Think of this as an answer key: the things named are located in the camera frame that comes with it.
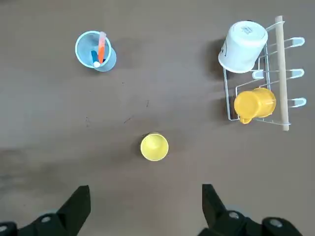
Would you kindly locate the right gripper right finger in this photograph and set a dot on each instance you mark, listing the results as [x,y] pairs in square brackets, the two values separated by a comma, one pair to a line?
[216,214]

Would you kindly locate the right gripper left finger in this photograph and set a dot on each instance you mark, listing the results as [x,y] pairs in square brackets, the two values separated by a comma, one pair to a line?
[73,211]

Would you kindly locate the yellow plastic cup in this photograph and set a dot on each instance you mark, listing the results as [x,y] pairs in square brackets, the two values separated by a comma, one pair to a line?
[154,147]

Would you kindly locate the yellow mug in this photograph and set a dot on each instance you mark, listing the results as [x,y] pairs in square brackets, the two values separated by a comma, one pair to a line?
[253,105]

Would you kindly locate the blue marker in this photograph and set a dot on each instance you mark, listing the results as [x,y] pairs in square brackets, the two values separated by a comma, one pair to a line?
[94,57]

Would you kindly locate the clear plastic beaker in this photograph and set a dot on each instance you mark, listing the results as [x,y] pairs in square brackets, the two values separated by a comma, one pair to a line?
[83,49]

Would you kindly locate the orange marker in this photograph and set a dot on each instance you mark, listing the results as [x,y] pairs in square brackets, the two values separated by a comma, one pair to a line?
[101,46]

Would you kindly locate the white ceramic mug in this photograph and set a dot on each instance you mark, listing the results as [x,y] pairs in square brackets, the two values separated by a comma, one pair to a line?
[242,46]

